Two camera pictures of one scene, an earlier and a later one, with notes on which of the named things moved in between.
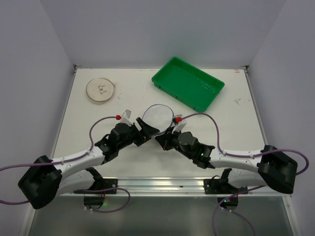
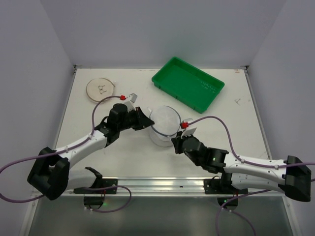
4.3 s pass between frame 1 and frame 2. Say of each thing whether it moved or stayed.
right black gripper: moved
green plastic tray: stayed
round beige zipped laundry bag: stayed
